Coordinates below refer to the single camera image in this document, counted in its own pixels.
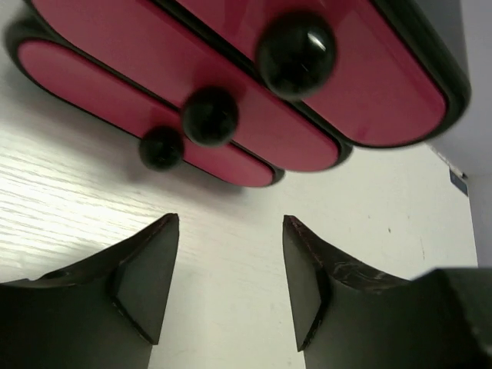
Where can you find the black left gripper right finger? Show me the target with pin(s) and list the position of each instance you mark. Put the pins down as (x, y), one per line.
(348, 314)

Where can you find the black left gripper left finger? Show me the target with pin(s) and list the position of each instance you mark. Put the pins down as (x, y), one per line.
(105, 311)

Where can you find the pink top drawer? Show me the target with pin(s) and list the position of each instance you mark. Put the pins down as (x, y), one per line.
(377, 94)

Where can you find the black drawer cabinet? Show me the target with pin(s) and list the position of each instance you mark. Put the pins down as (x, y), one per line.
(295, 55)

